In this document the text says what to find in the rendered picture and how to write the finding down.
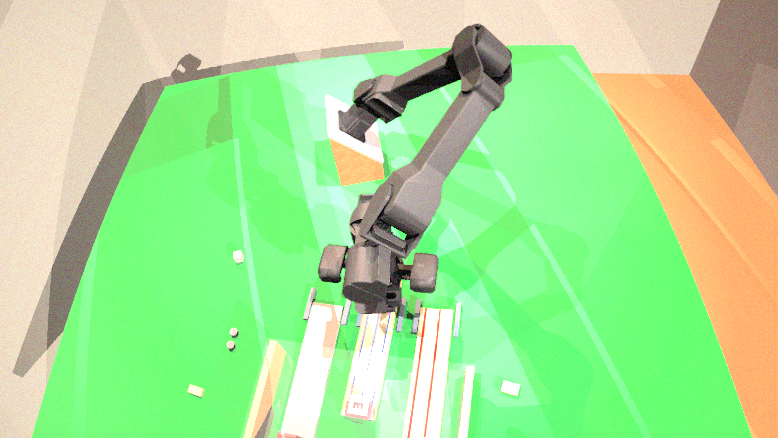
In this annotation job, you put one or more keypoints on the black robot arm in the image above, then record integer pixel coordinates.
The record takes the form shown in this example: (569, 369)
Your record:
(412, 194)

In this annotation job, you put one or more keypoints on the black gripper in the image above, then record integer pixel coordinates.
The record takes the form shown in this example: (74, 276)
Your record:
(422, 273)

